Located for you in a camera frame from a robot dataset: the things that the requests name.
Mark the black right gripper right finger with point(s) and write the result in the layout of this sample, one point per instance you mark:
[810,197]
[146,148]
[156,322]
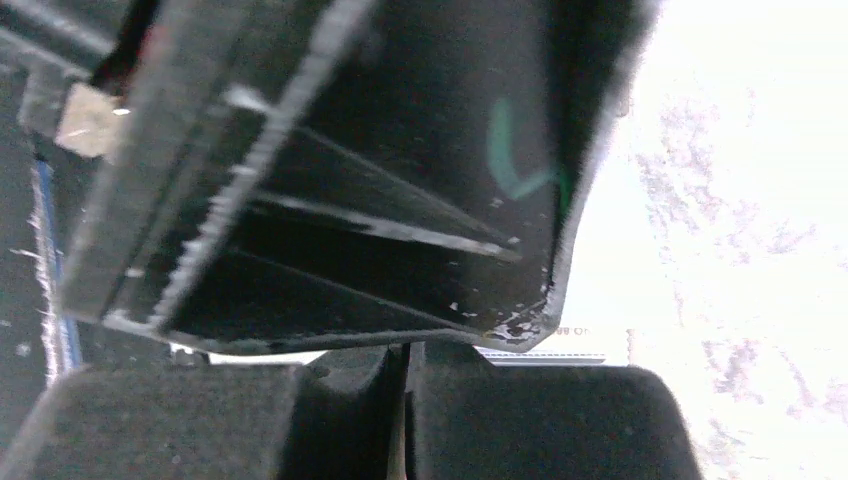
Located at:
[470,419]

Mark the grey leather card holder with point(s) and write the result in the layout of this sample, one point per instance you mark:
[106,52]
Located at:
[569,345]

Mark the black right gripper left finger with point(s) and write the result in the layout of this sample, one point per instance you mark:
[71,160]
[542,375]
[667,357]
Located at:
[330,419]

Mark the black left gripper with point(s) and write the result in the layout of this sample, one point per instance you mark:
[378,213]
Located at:
[177,111]

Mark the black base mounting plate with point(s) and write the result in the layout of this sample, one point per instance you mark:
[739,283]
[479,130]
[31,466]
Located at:
[23,360]

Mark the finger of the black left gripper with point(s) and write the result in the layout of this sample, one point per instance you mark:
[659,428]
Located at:
[433,190]

